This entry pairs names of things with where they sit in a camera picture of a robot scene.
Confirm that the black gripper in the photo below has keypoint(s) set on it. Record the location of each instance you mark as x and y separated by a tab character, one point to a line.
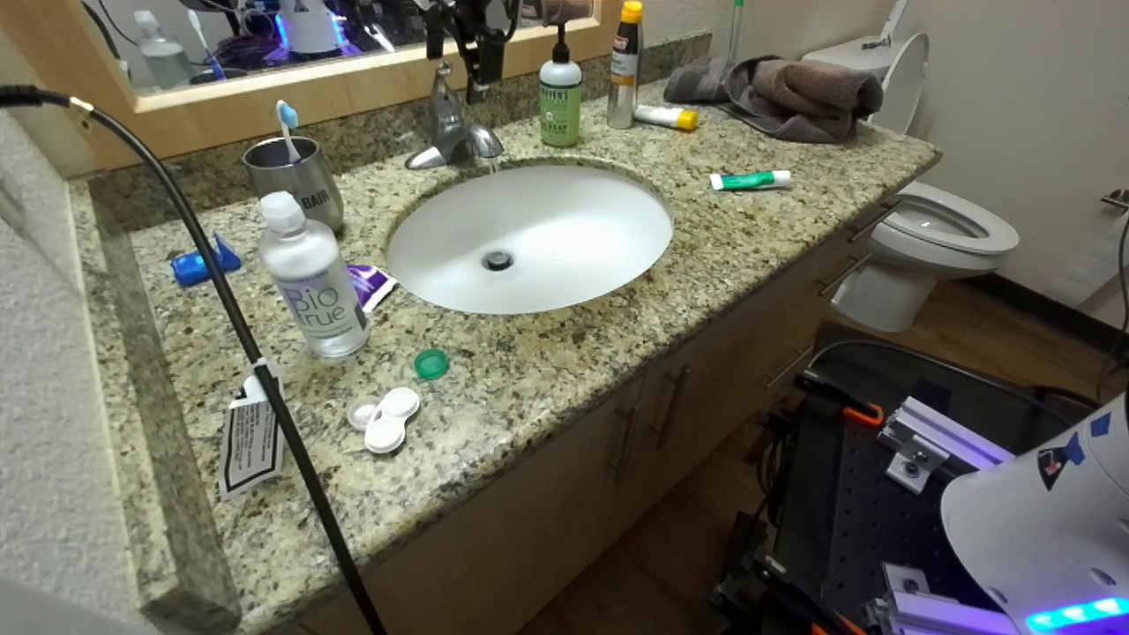
484	31

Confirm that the chrome sink faucet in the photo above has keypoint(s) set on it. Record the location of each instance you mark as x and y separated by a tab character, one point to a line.
453	135

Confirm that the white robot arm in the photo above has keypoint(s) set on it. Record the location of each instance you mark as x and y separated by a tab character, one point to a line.
1039	529

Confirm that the green soap pump bottle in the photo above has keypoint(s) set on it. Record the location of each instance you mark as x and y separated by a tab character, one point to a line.
558	95

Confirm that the spray can orange cap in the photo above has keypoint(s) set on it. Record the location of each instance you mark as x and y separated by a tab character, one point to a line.
626	65

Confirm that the white oval sink basin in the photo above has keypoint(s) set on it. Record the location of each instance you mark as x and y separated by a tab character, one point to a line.
572	232

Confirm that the chrome sink drain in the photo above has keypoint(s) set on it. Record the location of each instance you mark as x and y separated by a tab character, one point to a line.
499	258

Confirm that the blue white toothbrush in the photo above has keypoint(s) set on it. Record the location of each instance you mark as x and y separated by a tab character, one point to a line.
287	124

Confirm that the white tube yellow cap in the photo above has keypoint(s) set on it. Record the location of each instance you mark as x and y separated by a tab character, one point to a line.
670	118

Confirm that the grey metal cup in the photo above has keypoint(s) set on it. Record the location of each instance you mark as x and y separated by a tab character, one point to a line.
295	167

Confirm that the purple packet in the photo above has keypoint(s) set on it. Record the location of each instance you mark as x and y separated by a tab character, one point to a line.
371	286

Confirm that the clear solution bottle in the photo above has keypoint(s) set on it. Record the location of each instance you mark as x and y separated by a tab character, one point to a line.
312	277

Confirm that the green white toothpaste tube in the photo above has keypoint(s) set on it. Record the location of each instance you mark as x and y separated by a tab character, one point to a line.
754	182

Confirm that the green round cap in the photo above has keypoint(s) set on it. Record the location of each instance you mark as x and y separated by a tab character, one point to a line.
432	365

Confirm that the brown folded towel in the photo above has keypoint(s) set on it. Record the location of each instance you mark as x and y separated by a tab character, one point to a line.
791	100

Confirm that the white toilet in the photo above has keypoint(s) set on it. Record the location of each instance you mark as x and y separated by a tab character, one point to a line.
931	233

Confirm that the wooden vanity cabinet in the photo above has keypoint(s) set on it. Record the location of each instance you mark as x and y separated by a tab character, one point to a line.
480	462

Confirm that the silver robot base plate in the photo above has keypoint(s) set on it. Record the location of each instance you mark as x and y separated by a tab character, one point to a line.
925	438

